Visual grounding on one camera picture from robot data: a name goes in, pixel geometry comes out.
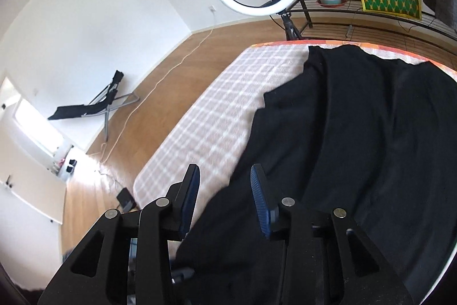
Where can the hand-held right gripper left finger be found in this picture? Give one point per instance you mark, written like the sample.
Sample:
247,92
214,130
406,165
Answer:
191,197

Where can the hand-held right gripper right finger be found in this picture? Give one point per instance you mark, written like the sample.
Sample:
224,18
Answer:
259,201

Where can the black garment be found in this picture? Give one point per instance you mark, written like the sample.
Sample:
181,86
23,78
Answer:
339,130

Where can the black power adapter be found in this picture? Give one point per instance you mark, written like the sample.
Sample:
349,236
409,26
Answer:
125,199

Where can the plaid tablecloth table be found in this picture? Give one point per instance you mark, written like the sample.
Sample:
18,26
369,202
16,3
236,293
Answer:
214,119

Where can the black folding chair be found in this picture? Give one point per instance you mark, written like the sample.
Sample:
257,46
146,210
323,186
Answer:
68,112

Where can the bright doorway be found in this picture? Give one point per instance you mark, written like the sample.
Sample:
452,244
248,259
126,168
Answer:
32,119

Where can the white wall socket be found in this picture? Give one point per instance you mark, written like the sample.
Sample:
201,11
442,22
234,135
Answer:
212,8

